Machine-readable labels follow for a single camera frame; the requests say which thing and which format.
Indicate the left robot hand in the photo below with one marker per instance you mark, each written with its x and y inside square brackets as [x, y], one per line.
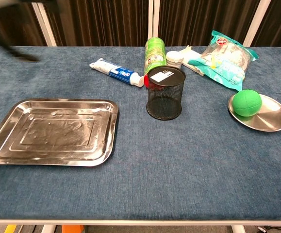
[21, 56]

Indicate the black mesh cup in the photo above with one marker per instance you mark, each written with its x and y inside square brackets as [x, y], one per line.
[165, 97]

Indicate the green ball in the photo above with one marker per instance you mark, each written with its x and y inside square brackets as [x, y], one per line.
[247, 103]

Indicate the dark pleated curtain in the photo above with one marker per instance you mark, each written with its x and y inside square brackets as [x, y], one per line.
[99, 21]
[279, 21]
[21, 26]
[203, 19]

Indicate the rectangular steel tray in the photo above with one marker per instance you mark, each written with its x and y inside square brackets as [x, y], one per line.
[57, 131]

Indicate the white blue toothpaste tube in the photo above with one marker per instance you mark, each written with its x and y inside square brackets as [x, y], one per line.
[116, 71]

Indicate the green chips can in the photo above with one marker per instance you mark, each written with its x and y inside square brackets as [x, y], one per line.
[154, 54]

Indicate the small white jar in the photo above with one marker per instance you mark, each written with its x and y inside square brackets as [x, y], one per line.
[175, 59]

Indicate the beige flat packet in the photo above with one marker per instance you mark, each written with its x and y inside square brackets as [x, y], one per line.
[191, 61]

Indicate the blue felt table cover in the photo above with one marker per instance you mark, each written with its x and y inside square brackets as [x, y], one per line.
[179, 157]

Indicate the teal snack bag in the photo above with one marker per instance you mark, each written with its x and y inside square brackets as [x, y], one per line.
[227, 63]

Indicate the round steel plate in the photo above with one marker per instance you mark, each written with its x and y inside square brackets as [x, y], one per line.
[273, 116]

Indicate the white frame post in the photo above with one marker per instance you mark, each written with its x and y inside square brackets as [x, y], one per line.
[44, 24]
[256, 24]
[153, 19]

